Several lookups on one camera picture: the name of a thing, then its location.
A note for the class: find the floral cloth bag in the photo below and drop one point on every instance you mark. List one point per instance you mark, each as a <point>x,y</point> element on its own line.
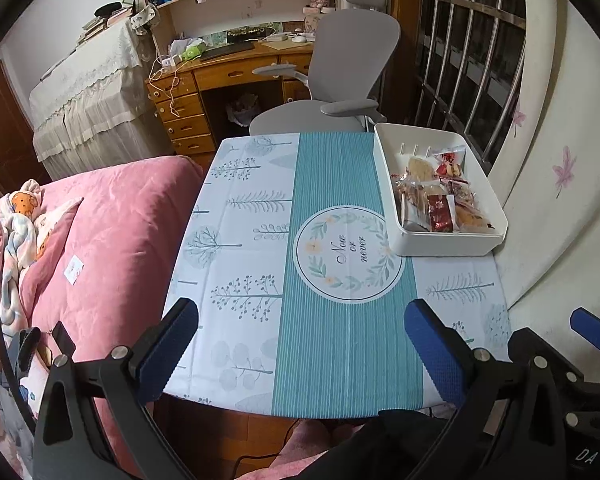
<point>145,17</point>

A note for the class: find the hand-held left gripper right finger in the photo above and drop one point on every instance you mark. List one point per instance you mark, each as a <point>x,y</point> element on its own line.
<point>440,350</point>

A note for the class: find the wooden bookshelf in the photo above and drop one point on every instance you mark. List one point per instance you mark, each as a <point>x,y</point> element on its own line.
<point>220,10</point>

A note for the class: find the grey office chair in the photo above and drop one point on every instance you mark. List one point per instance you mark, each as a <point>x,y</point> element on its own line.
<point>350,50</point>

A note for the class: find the stack of books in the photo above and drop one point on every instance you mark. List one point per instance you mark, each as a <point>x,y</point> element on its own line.
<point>100,25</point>

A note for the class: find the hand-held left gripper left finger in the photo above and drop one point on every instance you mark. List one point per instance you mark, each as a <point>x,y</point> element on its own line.
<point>167,345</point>

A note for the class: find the pink box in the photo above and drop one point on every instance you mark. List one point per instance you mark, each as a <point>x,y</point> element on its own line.
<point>311,22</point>

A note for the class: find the black keyboard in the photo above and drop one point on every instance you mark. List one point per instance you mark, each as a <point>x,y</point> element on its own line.
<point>227,51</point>

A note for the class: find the brown wooden door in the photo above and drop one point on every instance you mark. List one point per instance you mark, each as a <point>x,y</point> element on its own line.
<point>5,130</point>

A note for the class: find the person's pink fleece clothing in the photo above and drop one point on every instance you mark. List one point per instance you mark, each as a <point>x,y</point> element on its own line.
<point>310,440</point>

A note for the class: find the dark patterned box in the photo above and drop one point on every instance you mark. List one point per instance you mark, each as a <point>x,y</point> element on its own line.
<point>250,34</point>

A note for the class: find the white flower print curtain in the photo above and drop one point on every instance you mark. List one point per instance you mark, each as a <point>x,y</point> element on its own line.
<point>565,110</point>

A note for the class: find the white plastic bin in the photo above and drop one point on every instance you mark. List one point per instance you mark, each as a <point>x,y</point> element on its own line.
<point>445,245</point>

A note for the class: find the black case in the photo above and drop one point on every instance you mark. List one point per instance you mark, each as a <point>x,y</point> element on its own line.
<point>109,9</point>

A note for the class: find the metal window bars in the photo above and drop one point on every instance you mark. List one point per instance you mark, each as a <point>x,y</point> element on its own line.
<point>475,7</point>

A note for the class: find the white computer mouse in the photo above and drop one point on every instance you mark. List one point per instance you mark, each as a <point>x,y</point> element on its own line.
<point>298,38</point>

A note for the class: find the person's black clothing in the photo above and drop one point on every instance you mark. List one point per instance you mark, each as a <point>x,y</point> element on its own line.
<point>380,450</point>

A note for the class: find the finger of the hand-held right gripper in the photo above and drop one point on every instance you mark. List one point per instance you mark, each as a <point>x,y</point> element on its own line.
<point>560,365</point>
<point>592,331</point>

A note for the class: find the grey blue printed cloth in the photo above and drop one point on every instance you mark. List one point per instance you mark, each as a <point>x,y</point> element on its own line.
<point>5,410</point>

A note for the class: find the white paper label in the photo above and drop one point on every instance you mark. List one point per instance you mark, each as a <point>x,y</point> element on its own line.
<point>75,267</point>

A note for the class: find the pink blanket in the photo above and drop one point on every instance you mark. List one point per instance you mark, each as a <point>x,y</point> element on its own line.
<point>120,220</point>

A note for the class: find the waste bin under desk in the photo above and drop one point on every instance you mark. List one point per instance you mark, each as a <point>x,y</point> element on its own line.
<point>242,110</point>

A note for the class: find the wooden desk with drawers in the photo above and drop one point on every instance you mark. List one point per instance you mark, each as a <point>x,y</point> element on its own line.
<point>185,105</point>

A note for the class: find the clear rice cracker packet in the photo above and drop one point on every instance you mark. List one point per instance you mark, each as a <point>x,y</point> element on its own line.
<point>422,170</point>

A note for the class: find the white lace furniture cover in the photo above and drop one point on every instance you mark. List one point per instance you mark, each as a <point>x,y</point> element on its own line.
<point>90,95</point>

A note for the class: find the teal tree print tablecloth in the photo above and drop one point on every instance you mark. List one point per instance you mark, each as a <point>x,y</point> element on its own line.
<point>340,350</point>

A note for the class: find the cartoon print blanket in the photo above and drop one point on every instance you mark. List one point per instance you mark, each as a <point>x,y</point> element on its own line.
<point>20,240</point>

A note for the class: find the orange label cracker packet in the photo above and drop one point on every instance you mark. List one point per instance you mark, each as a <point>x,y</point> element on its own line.
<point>472,220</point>

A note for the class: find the red white candy packet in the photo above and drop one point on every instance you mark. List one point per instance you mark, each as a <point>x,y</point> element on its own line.
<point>450,165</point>

